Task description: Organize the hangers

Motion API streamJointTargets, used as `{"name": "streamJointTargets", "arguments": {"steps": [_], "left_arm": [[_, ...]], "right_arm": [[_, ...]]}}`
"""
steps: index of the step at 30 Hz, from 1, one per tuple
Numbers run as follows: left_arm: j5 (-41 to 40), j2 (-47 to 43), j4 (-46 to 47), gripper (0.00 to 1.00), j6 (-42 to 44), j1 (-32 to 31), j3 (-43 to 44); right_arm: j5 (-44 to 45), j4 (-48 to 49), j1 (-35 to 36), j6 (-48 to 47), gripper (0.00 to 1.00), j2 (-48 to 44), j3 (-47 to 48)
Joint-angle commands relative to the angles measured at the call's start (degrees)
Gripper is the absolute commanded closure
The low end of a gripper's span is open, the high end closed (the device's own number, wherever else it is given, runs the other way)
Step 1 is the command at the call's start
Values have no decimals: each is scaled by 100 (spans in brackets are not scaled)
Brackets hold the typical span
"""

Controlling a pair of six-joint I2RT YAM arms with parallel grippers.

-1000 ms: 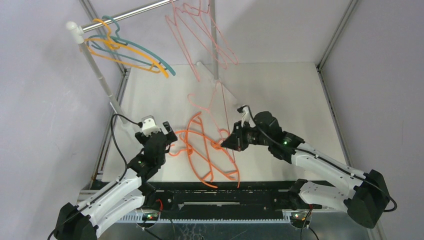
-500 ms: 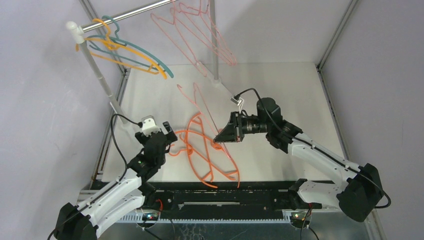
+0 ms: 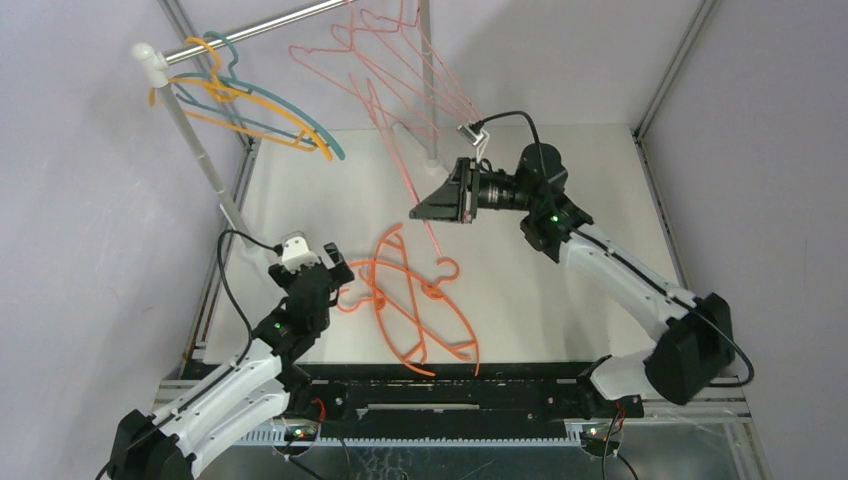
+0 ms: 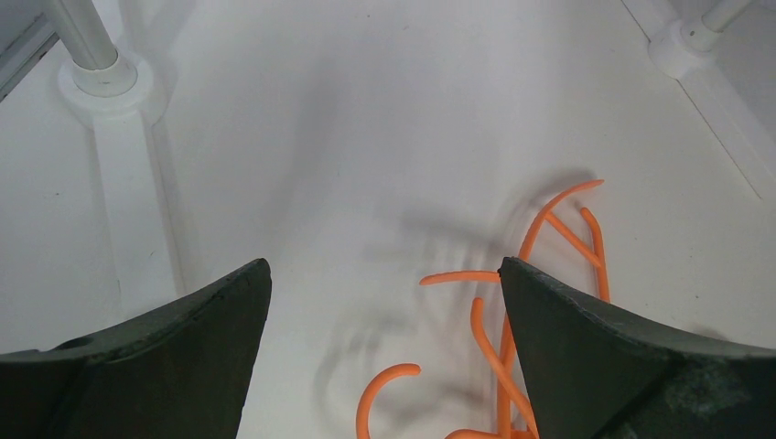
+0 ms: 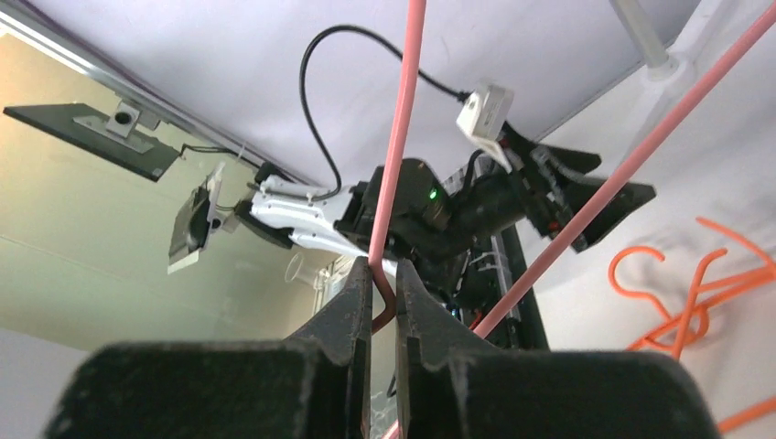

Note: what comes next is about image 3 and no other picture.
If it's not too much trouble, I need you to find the teal plastic hanger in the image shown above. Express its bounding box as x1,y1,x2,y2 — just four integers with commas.
173,31,347,162

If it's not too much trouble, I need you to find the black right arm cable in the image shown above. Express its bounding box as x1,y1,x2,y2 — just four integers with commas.
473,110,757,480

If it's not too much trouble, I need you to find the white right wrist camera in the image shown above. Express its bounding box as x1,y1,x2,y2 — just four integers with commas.
457,122,490,161

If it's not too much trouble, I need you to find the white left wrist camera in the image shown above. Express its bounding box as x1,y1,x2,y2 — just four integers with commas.
280,231,319,272

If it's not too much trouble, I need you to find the yellow plastic hanger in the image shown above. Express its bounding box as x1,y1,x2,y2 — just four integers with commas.
148,36,335,163

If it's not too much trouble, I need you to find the aluminium frame rail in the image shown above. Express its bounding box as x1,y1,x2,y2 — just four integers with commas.
158,0,260,372

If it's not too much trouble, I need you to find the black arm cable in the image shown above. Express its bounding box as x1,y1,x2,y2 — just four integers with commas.
473,110,757,480
92,228,286,480

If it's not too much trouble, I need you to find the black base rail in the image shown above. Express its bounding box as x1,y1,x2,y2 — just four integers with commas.
286,362,645,443

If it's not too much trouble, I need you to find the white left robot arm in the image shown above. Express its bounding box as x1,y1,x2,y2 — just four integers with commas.
97,235,354,479

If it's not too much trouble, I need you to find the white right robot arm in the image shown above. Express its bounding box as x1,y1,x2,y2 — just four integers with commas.
409,143,738,416

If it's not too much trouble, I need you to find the pink wire hanger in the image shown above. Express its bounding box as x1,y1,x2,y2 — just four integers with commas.
330,1,480,126
289,22,481,136
348,74,434,220

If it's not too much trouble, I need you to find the chrome rack top bar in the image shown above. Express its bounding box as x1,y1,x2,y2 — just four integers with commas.
163,0,348,66

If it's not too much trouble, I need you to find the white rack right post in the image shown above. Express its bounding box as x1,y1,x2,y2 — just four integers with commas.
417,0,438,138

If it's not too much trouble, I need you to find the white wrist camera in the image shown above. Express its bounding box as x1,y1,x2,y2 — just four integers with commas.
280,231,319,272
457,122,490,161

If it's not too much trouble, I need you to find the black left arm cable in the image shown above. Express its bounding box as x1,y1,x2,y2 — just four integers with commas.
92,228,286,480

